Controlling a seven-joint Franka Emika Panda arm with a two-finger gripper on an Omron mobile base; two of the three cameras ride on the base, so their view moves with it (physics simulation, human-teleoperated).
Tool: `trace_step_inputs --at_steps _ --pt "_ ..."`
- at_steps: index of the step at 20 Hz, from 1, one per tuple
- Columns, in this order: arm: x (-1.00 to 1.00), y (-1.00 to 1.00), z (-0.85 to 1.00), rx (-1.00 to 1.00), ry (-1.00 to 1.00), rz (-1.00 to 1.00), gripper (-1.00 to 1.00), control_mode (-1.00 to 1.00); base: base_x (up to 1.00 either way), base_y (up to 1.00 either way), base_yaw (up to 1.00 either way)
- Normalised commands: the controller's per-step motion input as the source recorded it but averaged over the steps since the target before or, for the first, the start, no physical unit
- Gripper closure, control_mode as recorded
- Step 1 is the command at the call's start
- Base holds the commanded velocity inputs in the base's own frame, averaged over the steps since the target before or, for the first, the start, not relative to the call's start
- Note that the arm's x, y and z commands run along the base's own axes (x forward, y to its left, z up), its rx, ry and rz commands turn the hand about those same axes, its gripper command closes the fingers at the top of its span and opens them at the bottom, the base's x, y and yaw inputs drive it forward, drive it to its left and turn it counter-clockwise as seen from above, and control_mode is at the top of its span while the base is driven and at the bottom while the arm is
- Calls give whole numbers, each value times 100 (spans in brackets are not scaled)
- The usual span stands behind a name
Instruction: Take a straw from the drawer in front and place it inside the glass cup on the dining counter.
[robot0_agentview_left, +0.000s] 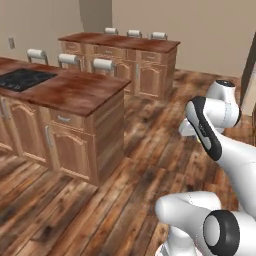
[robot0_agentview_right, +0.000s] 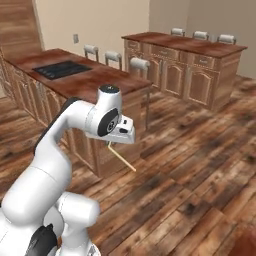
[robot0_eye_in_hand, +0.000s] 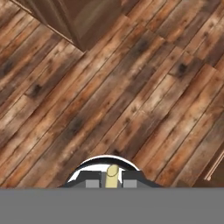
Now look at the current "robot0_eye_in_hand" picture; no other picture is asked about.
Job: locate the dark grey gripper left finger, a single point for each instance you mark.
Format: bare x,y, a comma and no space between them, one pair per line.
89,176

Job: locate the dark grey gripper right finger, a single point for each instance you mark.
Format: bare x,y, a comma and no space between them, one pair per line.
133,176

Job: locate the pale yellow straw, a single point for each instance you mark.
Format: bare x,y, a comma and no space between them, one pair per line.
111,176

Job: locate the white and black round thing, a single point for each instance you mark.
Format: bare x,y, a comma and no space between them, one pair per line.
99,161

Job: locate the dark brown wooden cabinet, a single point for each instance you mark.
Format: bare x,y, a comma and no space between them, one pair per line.
84,20
214,175

